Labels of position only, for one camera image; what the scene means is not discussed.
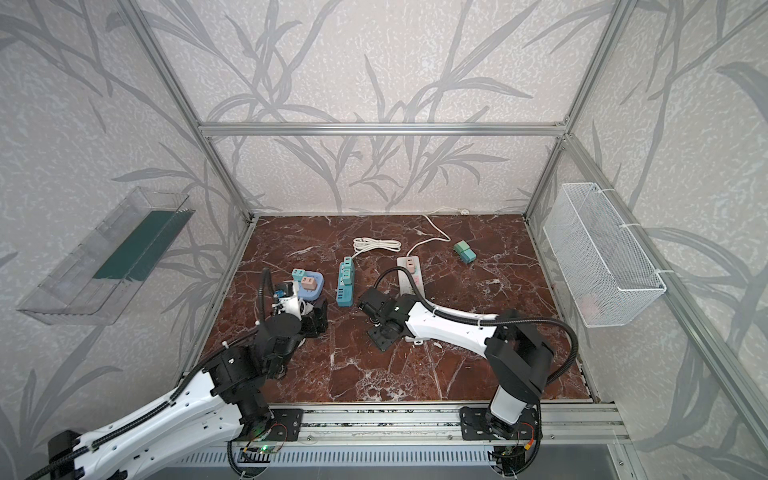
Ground pink cube plug front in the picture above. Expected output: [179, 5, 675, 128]
[301, 275, 318, 291]

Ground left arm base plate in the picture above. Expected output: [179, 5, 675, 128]
[253, 408, 304, 442]

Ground green double cube plug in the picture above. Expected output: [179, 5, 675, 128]
[453, 241, 477, 264]

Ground white wire mesh basket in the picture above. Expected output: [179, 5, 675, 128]
[543, 182, 667, 328]

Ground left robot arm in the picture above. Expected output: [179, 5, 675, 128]
[31, 269, 328, 479]

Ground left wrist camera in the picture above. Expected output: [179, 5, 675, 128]
[272, 281, 313, 319]

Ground teal USB power strip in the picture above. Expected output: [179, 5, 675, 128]
[336, 257, 355, 308]

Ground aluminium cage frame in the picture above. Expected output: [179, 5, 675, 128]
[117, 1, 767, 448]

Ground coiled white strip cable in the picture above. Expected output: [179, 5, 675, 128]
[351, 236, 402, 259]

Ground long white power strip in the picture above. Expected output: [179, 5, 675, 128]
[396, 255, 427, 344]

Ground blue square power socket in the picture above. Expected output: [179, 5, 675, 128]
[298, 271, 324, 302]

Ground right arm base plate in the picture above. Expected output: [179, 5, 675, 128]
[459, 406, 540, 441]

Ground long white strip cable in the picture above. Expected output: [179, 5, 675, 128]
[406, 214, 452, 258]

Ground clear plastic tray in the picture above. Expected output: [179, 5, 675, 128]
[17, 187, 195, 326]

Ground aluminium front rail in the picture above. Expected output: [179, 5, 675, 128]
[122, 401, 634, 448]

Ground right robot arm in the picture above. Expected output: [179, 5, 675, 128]
[357, 266, 579, 439]

